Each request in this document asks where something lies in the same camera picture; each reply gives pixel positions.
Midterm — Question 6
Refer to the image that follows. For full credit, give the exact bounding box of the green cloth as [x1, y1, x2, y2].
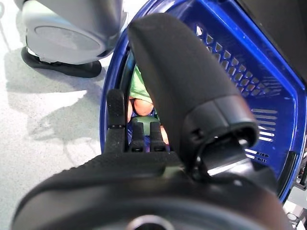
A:
[129, 64, 153, 104]

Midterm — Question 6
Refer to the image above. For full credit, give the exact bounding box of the silver right robot leg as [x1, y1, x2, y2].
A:
[14, 0, 128, 65]

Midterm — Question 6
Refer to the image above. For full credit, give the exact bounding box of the black right robot foot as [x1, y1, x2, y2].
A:
[21, 46, 103, 79]

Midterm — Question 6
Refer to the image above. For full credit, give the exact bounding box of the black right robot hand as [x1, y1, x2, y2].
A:
[11, 13, 292, 230]

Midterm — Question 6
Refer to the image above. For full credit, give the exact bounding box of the blue plastic shopping basket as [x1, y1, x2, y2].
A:
[99, 0, 307, 204]

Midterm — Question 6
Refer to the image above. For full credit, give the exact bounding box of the dark green pepper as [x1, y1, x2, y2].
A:
[131, 116, 159, 125]

